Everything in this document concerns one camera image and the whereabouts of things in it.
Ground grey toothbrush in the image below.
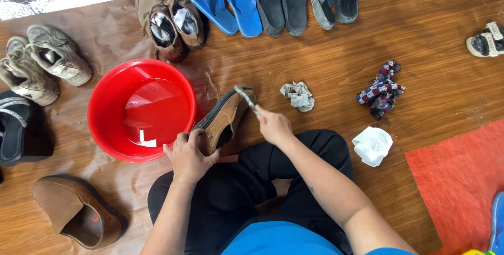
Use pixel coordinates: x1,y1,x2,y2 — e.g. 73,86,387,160
234,85,261,116

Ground grey rubber slipper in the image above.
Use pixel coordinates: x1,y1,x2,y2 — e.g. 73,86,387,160
253,0,286,38
279,0,308,37

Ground brown suede shoe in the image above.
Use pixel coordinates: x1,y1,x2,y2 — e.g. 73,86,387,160
31,174,127,250
191,86,256,157

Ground dirty beige sneaker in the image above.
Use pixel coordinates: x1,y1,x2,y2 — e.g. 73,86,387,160
27,24,93,87
0,36,60,107

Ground person's left hand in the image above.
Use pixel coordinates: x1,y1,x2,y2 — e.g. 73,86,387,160
162,128,221,187

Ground brown ankle boot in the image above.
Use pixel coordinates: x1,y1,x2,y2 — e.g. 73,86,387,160
161,0,208,50
135,0,189,63

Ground grey cloth stuffing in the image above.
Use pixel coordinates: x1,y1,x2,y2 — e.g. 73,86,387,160
174,8,197,35
150,12,176,47

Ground person's right hand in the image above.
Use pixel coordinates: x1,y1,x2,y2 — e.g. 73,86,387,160
254,105,296,147

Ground person's blue shirt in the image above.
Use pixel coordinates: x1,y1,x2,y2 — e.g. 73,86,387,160
220,220,416,255

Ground checkered red blue cloth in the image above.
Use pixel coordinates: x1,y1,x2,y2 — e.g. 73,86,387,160
356,60,407,121

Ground red floor mat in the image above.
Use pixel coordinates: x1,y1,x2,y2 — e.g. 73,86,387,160
404,118,504,255

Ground blue slipper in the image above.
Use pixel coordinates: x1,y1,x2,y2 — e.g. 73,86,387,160
488,191,504,255

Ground crumpled grey rag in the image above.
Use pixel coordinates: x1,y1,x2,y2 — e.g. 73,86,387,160
280,81,316,113

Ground crumpled white cloth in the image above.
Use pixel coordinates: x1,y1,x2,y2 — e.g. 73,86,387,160
351,126,393,168

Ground blue flip-flop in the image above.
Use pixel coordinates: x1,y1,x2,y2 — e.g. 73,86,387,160
216,0,263,38
180,0,239,36

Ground black sandal with silver straps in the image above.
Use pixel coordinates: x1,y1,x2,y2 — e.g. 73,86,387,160
0,90,54,167

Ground white and black sandal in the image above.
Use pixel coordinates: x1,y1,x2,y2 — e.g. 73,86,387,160
466,33,504,58
484,22,504,41

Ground person's black trousers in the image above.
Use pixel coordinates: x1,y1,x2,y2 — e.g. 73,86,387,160
148,129,355,255

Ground red plastic basin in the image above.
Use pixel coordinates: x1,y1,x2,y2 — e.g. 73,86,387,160
87,59,197,163

